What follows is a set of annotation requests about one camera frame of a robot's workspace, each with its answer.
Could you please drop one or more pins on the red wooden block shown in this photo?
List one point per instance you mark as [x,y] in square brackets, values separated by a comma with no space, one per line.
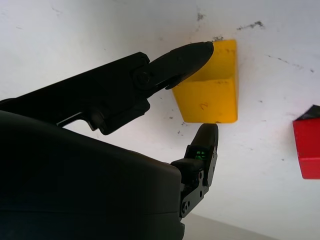
[310,145]

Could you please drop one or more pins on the yellow wooden block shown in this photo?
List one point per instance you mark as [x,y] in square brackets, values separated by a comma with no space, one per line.
[212,100]

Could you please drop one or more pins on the black tape strip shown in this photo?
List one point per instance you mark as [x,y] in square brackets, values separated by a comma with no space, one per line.
[313,112]

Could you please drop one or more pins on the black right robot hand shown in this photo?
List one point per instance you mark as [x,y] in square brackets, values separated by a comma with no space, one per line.
[75,180]

